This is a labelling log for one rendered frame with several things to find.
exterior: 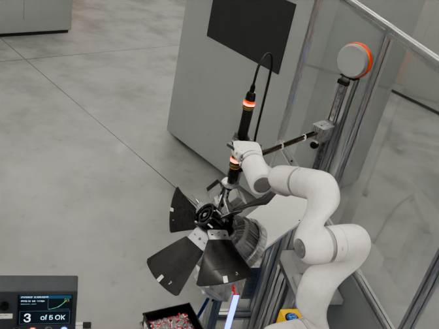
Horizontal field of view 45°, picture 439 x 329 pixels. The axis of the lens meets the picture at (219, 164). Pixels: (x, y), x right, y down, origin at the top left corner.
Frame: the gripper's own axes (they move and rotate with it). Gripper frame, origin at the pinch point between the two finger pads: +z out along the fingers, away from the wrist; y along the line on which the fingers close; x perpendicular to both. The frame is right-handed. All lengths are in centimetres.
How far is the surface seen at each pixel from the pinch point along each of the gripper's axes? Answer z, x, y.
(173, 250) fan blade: 6, -61, -17
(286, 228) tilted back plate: 2, -44, 31
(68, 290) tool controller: -39, -40, -60
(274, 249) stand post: 9, -62, 32
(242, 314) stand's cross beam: 11, -108, 27
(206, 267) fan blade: -17, -50, -8
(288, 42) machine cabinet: 200, -22, 89
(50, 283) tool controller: -35, -42, -66
